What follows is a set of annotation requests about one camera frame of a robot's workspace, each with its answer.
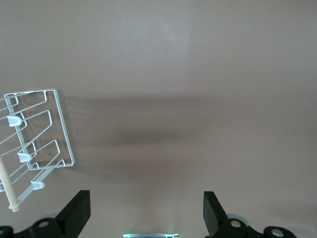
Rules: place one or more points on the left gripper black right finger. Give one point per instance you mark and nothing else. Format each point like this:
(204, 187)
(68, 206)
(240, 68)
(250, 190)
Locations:
(218, 223)

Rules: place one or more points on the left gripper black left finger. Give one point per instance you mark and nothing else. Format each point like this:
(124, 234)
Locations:
(71, 218)

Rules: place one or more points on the brown table cover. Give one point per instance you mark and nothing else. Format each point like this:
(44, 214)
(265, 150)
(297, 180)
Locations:
(173, 74)

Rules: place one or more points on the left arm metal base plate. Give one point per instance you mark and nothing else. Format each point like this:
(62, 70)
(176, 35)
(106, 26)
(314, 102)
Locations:
(151, 235)

